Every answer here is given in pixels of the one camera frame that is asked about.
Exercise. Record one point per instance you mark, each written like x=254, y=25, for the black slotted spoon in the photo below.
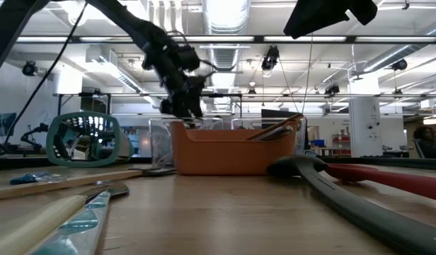
x=363, y=212

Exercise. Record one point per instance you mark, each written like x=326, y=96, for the blue mini spatula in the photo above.
x=23, y=178

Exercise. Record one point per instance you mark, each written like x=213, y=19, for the all-steel utensil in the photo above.
x=278, y=134

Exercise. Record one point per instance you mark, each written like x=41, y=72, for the person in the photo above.
x=428, y=141

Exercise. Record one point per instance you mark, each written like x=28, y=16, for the red slotted spoon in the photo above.
x=398, y=182

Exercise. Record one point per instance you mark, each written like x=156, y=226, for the orange plastic bin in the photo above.
x=221, y=156

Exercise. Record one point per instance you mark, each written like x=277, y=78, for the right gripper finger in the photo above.
x=313, y=17

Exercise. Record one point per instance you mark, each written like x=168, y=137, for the dark wall screen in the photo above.
x=4, y=124

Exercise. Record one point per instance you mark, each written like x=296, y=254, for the black ceiling spotlight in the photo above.
x=332, y=89
x=270, y=58
x=29, y=68
x=399, y=64

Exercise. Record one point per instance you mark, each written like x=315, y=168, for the white pillar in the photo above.
x=365, y=127

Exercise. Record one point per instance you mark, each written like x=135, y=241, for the black overhead frame bar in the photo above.
x=257, y=39

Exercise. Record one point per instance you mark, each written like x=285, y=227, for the black monitor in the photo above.
x=280, y=114

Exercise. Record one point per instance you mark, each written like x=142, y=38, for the background black robot arm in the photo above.
x=34, y=136

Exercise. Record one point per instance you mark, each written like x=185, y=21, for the teal-framed steel box grater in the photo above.
x=83, y=141

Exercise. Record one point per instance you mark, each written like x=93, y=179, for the silver ceiling air duct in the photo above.
x=225, y=21

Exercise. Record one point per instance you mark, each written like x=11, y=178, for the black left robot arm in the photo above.
x=133, y=25

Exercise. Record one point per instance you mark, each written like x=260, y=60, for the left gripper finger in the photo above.
x=196, y=102
x=181, y=106

